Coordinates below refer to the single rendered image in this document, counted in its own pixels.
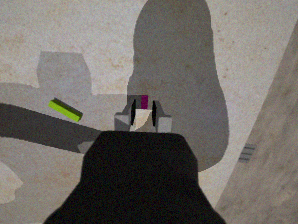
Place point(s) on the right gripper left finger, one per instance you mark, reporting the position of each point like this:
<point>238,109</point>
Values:
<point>125,119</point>

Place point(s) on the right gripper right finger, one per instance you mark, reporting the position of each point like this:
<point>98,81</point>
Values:
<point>161,122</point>

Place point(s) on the lime green rod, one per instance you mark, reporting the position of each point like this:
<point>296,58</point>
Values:
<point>65,110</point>

